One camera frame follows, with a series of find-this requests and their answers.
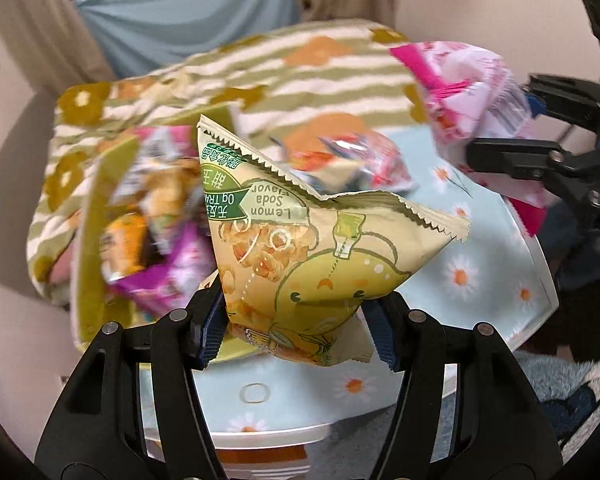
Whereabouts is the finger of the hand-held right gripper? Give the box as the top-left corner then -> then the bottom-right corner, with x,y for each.
522,73 -> 600,135
465,137 -> 600,241

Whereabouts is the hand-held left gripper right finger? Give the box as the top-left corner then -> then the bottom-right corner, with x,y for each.
362,292 -> 566,480

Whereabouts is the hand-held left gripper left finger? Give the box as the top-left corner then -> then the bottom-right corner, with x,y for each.
34,280 -> 228,480

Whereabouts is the pile of snack packets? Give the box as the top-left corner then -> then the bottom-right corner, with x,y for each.
100,125 -> 219,312

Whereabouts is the pink white snack packet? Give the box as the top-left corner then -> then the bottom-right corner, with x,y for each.
390,40 -> 549,239

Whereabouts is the yellow green snack packet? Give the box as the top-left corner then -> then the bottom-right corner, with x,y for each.
197,114 -> 472,367

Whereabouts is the green cardboard box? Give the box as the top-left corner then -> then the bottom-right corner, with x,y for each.
70,105 -> 247,362

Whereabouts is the dark blue cloth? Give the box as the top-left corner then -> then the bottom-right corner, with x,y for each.
540,200 -> 600,262

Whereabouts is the blue floral table cover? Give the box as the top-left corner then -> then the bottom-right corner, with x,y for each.
140,127 -> 560,480

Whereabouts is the red clear snack packet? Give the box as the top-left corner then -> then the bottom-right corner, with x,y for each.
280,130 -> 414,194

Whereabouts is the pink cushion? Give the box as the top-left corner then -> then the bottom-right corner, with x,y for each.
50,256 -> 77,287

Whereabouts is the fluffy blue cloth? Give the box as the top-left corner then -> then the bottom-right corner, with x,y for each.
515,350 -> 600,447

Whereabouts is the hanging blue cloth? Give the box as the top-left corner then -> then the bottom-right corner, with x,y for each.
75,0 -> 304,82

